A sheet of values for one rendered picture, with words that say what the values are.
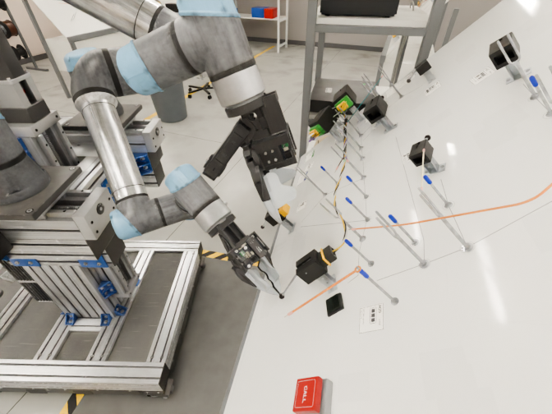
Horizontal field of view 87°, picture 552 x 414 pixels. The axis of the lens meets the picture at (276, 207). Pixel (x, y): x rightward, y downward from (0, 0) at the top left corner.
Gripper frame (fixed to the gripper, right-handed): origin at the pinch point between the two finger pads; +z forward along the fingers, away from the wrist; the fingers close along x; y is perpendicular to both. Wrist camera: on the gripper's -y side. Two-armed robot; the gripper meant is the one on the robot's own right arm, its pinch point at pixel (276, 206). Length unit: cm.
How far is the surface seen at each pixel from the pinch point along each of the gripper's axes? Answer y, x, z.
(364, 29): 38, 85, -18
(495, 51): 51, 23, -8
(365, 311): 10.8, -11.3, 20.2
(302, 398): -2.4, -23.4, 22.7
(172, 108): -158, 325, -5
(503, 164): 41.2, 2.5, 6.0
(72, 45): -267, 377, -117
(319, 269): 3.9, -2.2, 15.8
